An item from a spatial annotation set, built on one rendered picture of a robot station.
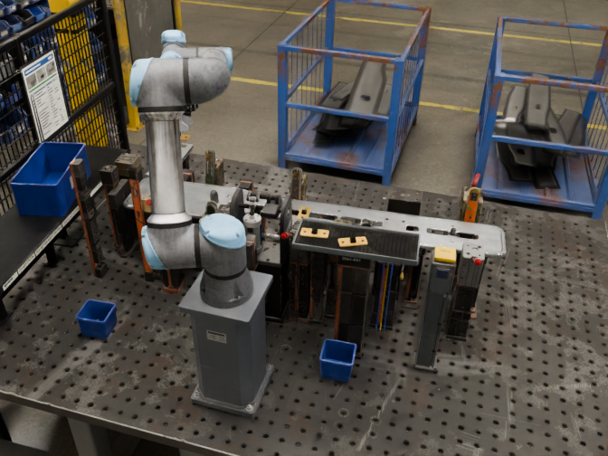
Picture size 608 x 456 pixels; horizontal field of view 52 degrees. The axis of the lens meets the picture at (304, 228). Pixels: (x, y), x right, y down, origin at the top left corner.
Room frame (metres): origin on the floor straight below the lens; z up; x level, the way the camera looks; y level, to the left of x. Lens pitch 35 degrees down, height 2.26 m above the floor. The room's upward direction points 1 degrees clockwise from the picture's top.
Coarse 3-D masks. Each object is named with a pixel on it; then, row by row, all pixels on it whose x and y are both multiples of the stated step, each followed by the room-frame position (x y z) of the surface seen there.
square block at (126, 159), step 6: (120, 156) 2.16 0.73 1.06; (126, 156) 2.16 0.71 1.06; (132, 156) 2.17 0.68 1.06; (138, 156) 2.17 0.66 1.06; (114, 162) 2.12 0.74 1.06; (120, 162) 2.11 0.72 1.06; (126, 162) 2.12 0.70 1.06; (132, 162) 2.12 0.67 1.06; (138, 162) 2.16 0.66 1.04; (120, 168) 2.11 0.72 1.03; (126, 168) 2.11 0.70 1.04; (138, 168) 2.15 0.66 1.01; (120, 174) 2.11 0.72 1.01; (126, 174) 2.11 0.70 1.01; (138, 174) 2.15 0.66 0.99; (138, 180) 2.14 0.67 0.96; (132, 210) 2.11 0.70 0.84
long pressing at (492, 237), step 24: (144, 192) 1.99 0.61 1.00; (192, 192) 2.00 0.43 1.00; (192, 216) 1.85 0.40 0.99; (360, 216) 1.86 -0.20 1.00; (384, 216) 1.87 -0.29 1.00; (408, 216) 1.87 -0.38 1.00; (432, 240) 1.73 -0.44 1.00; (456, 240) 1.73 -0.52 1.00; (480, 240) 1.74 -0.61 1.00; (504, 240) 1.74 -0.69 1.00
